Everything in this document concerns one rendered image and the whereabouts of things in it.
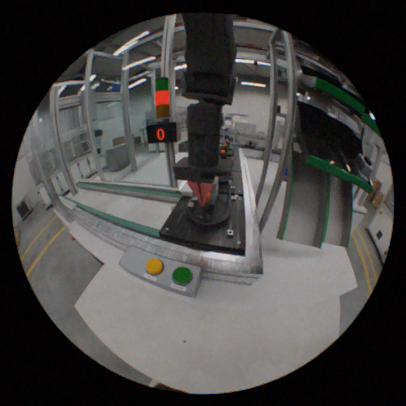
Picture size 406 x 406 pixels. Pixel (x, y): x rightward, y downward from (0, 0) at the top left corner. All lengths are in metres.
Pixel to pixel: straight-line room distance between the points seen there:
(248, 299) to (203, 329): 0.15
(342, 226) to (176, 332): 0.59
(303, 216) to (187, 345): 0.46
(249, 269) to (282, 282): 0.18
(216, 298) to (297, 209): 0.33
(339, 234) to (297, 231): 0.20
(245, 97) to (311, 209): 10.84
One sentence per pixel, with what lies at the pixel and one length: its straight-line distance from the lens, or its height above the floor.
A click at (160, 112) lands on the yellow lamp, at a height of 1.28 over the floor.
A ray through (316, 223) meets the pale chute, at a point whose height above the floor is 1.04.
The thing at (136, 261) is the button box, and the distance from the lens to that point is 0.34.
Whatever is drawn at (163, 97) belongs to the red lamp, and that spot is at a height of 1.33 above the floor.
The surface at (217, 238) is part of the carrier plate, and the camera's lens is 0.33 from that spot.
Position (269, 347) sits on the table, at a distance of 0.43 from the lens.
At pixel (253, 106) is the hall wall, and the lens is 10.93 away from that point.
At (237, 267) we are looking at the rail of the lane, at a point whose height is 0.96.
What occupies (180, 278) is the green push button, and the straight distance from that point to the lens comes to 0.28.
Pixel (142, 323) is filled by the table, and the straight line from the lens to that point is 0.41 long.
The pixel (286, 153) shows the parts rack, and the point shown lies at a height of 1.18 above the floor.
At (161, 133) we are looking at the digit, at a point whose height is 1.20.
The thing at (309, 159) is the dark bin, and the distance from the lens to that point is 0.27.
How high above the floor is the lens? 1.23
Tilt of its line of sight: 37 degrees down
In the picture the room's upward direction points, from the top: straight up
